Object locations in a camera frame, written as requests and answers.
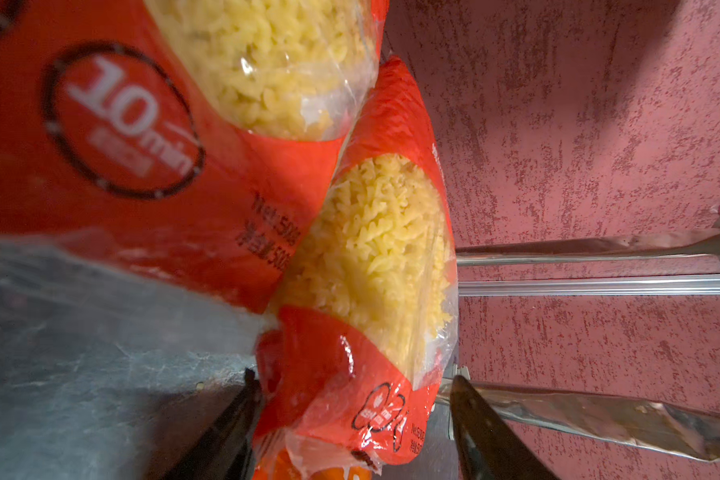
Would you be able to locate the red macaroni bag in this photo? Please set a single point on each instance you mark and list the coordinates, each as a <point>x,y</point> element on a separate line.
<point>367,312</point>
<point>191,142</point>

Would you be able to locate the right aluminium corner post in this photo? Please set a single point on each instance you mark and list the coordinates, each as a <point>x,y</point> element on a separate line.
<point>675,285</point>

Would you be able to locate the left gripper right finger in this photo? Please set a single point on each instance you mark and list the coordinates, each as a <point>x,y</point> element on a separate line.
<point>486,446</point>

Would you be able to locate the white two-tier shelf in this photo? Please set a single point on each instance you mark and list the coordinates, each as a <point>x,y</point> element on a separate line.
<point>661,347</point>

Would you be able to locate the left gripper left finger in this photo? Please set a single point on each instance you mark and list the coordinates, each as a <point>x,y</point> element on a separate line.
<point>225,450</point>

